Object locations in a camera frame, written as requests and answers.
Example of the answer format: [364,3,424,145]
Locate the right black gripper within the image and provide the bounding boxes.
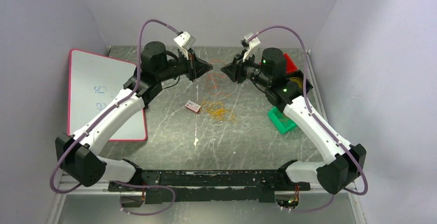
[220,49,271,89]

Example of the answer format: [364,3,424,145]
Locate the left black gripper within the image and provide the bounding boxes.
[157,47,213,82]

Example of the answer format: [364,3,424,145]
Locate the dark red cable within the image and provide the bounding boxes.
[205,59,232,97]

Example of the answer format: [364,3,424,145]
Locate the orange yellow cables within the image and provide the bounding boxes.
[199,99,238,124]

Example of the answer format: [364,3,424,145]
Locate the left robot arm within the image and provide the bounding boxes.
[55,41,213,191]

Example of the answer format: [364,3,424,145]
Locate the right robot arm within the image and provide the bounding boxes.
[221,47,366,195]

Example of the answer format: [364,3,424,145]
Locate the small red white box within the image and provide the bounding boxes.
[185,100,201,113]

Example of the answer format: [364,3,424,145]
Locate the red plastic bin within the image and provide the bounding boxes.
[283,53,298,74]

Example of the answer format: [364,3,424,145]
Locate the black plastic bin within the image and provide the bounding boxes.
[288,70,313,94]

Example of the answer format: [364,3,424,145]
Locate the green plastic bin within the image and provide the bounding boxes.
[267,107,297,134]

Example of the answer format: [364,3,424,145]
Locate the white board pink rim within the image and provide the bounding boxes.
[67,49,136,134]

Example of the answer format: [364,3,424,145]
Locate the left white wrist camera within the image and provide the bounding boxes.
[174,31,196,50]

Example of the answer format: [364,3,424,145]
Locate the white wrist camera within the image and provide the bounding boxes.
[174,31,196,50]
[241,33,261,62]

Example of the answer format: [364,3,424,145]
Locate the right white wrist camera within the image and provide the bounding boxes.
[241,33,261,62]

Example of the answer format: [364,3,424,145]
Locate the yellow cable coil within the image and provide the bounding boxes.
[290,76,308,92]

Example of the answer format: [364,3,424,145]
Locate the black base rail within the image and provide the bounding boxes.
[108,169,310,204]

